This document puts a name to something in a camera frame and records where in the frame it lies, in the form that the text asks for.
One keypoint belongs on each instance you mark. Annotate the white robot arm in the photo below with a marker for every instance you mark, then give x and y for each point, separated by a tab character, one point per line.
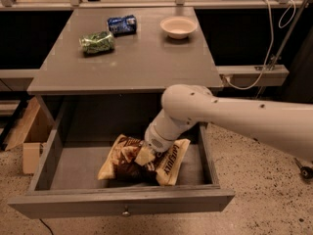
284	126

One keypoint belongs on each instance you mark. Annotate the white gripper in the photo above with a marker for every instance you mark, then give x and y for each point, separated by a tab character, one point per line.
156	141

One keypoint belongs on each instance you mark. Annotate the cardboard box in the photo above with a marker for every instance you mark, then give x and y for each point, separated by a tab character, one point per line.
30	133

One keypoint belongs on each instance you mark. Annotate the green crushed can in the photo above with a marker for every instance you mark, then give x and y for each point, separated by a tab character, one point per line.
97	42

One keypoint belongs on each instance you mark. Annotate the black caster wheel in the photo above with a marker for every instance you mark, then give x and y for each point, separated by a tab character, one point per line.
306	172

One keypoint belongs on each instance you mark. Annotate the brown chip bag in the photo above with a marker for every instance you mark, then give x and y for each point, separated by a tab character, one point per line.
164	169

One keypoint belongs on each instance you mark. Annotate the open grey drawer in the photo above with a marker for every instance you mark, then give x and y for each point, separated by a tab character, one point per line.
65	183

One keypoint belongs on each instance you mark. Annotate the grey wall rail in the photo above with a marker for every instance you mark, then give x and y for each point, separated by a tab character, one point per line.
249	76

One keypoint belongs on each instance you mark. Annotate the grey cabinet counter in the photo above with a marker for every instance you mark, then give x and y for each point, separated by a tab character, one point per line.
119	91

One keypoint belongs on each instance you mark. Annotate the white bowl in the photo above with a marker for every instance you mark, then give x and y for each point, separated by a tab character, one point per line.
178	27

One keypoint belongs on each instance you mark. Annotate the blue crushed can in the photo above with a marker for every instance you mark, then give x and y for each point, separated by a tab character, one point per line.
122	25

